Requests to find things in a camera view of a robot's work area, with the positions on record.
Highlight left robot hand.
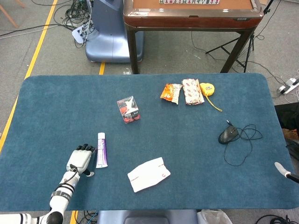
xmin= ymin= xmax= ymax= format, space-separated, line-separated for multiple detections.
xmin=66 ymin=144 xmax=96 ymax=177

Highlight white and purple toothpaste tube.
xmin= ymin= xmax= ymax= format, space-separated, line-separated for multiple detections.
xmin=95 ymin=132 xmax=109 ymax=169

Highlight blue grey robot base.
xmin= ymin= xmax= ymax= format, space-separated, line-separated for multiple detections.
xmin=85 ymin=0 xmax=144 ymax=63

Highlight clear box red black contents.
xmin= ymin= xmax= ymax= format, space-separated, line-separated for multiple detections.
xmin=116 ymin=95 xmax=142 ymax=125

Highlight white pink wet wipes pack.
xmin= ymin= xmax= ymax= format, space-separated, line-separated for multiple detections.
xmin=127 ymin=157 xmax=171 ymax=193

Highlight grey blue robot torso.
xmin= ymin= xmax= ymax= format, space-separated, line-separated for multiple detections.
xmin=97 ymin=209 xmax=199 ymax=224

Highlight orange snack packet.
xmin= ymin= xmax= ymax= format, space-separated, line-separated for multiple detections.
xmin=160 ymin=83 xmax=183 ymax=105

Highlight white power strip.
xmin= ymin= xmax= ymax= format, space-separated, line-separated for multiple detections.
xmin=71 ymin=20 xmax=94 ymax=44
xmin=277 ymin=77 xmax=299 ymax=95

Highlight red white snack packet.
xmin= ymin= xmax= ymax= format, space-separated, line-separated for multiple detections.
xmin=181 ymin=78 xmax=205 ymax=106

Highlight clear plastic bag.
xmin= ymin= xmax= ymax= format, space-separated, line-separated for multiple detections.
xmin=197 ymin=209 xmax=233 ymax=224

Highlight yellow tape measure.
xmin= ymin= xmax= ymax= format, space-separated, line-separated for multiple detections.
xmin=199 ymin=82 xmax=223 ymax=112

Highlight black computer mouse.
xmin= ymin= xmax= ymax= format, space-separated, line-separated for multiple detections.
xmin=218 ymin=126 xmax=239 ymax=145

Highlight brown mahjong table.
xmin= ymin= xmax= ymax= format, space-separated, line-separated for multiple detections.
xmin=123 ymin=0 xmax=264 ymax=75

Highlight face-showing mahjong tile row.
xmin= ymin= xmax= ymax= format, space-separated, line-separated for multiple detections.
xmin=159 ymin=0 xmax=221 ymax=5

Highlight black tripod stand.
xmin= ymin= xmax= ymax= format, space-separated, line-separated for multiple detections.
xmin=205 ymin=0 xmax=274 ymax=73

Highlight black bag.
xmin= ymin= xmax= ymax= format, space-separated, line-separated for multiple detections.
xmin=274 ymin=102 xmax=299 ymax=136

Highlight tangled floor cables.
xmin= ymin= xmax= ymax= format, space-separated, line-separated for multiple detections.
xmin=53 ymin=0 xmax=94 ymax=31

